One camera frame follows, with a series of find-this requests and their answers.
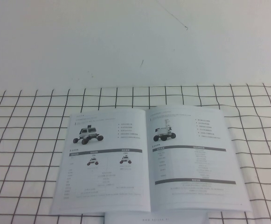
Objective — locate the white product catalogue book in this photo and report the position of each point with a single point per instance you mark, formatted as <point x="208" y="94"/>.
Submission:
<point x="116" y="168"/>

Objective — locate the white black-grid checkered cloth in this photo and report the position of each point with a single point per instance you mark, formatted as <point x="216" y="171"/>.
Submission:
<point x="28" y="140"/>

